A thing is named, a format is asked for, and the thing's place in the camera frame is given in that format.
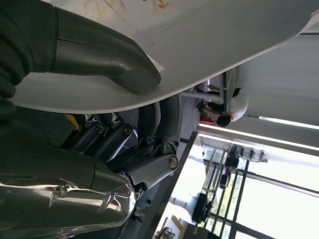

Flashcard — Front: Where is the person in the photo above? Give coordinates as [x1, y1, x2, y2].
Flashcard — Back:
[196, 87, 250, 128]

